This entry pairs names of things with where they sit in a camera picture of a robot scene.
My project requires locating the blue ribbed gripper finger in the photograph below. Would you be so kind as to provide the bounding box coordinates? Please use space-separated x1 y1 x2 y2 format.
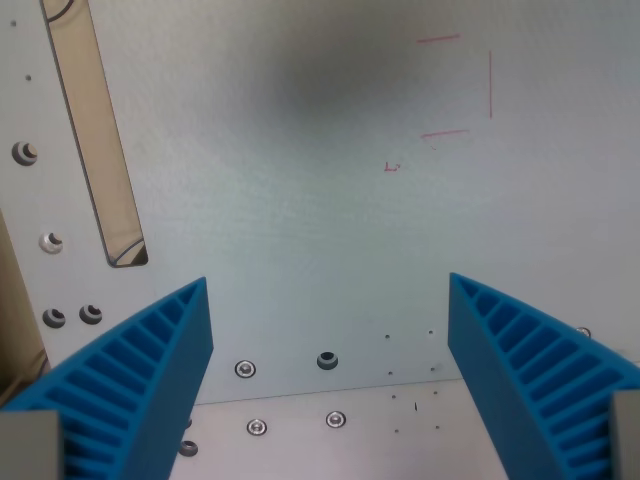
0 276 215 480
446 271 640 480

